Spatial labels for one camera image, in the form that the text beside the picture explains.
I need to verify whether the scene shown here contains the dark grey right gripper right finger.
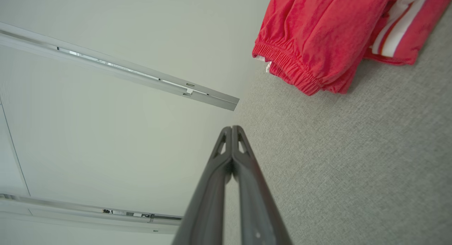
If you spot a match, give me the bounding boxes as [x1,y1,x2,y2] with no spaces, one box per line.
[231,125,294,245]

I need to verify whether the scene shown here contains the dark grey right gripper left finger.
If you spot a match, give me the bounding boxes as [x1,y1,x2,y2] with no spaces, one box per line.
[172,126,233,245]

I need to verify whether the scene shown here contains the red white basketball shorts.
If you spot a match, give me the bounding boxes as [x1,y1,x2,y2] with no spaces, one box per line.
[252,0,406,96]

